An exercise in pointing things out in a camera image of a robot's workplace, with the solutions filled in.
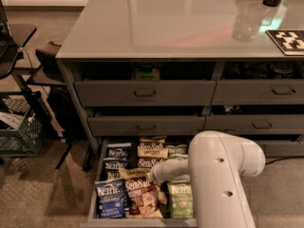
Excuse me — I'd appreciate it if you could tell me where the brown sea salt bag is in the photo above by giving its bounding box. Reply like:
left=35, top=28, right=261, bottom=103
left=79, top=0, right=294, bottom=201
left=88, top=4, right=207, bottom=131
left=124, top=178, right=162, bottom=219
left=139, top=136, right=166, bottom=148

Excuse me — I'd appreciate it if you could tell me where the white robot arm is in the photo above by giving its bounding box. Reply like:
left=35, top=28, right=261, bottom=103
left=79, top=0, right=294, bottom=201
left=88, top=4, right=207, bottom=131
left=150, top=131, right=266, bottom=228

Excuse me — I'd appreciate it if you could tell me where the top left drawer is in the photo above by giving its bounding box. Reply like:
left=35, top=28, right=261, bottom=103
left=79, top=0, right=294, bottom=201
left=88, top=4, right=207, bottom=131
left=74, top=80, right=216, bottom=106

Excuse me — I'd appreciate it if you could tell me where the green bag in top drawer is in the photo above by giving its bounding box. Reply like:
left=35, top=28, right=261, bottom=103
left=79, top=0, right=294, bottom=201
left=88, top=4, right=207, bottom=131
left=132, top=63, right=161, bottom=81

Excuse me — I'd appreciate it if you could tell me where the rear yellow Late July bag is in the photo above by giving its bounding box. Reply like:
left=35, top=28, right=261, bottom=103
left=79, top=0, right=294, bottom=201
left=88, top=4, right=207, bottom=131
left=138, top=147, right=168, bottom=159

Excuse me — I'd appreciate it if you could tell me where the yellow late july bag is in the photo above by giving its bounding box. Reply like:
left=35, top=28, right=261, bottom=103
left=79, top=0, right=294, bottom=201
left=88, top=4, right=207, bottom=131
left=138, top=147, right=168, bottom=159
left=119, top=168, right=150, bottom=180

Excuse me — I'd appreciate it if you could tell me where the grey drawer cabinet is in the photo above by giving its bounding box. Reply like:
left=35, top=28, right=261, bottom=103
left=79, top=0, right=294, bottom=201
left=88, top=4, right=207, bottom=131
left=57, top=0, right=304, bottom=148

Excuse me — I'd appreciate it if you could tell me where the rear green Kettle bag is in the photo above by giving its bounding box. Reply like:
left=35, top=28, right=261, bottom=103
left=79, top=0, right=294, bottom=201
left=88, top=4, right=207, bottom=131
left=167, top=144, right=188, bottom=155

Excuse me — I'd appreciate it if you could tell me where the green kettle bag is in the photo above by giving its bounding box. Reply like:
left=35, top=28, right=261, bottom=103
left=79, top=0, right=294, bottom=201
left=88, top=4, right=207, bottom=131
left=168, top=154, right=188, bottom=160
left=167, top=144, right=188, bottom=155
left=167, top=182, right=195, bottom=219

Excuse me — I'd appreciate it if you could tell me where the rear blue Kettle bag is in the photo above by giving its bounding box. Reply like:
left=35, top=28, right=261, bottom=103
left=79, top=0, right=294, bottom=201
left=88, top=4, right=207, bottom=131
left=106, top=142, right=132, bottom=159

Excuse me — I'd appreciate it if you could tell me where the blue kettle bag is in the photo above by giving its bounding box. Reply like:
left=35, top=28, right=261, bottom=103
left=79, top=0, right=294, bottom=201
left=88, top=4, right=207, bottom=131
left=106, top=142, right=132, bottom=159
left=95, top=179, right=125, bottom=219
left=104, top=158, right=129, bottom=179

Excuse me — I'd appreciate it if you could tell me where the middle left drawer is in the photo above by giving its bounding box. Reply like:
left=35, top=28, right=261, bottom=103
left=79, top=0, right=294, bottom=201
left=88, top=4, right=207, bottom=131
left=87, top=116, right=205, bottom=137

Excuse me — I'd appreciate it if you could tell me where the middle right drawer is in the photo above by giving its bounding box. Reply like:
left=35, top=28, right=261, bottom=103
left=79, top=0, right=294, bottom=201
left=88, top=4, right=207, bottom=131
left=204, top=115, right=304, bottom=135

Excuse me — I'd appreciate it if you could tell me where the front green Kettle bag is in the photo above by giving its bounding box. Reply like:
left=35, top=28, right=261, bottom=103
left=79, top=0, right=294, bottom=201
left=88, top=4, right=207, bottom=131
left=167, top=182, right=195, bottom=219

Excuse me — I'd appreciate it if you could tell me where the top right drawer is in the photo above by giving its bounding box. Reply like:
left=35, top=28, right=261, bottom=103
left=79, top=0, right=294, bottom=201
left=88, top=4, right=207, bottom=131
left=212, top=79, right=304, bottom=105

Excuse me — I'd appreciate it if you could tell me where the open bottom left drawer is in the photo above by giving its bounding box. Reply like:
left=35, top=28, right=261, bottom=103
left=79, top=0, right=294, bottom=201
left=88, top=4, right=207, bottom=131
left=80, top=137, right=197, bottom=228

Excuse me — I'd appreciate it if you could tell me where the front blue Kettle bag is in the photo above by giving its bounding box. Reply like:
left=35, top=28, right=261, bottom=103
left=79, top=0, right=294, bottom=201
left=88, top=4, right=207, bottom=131
left=95, top=179, right=125, bottom=219

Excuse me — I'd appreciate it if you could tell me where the bottom right drawer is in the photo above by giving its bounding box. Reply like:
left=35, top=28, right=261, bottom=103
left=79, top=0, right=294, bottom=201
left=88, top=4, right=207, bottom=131
left=256, top=141, right=304, bottom=158

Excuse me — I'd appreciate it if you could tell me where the green plastic crate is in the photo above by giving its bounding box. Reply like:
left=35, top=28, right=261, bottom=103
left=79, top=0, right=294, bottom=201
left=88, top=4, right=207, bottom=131
left=0, top=92, right=46, bottom=157

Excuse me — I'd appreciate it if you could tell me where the black chair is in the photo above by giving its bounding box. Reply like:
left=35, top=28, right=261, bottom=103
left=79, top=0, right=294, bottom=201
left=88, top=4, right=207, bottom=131
left=0, top=0, right=74, bottom=171

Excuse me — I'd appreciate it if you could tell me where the black white marker tag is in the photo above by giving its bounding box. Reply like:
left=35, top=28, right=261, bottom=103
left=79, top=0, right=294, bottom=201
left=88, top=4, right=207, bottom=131
left=266, top=29, right=304, bottom=56

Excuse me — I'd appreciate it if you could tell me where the black floor cable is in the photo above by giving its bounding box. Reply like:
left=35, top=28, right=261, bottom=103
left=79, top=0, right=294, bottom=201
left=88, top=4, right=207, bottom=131
left=265, top=156, right=304, bottom=166

